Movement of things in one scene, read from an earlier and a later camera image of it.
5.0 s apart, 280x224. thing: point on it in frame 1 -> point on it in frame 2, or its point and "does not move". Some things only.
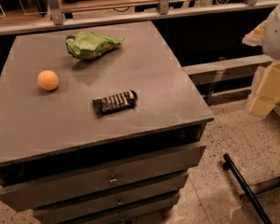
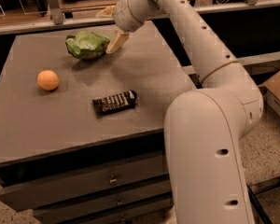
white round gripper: (277, 35) -> (123, 17)
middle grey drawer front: (61, 211) does not move
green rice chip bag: (89, 45) does not move
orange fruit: (48, 79) does not move
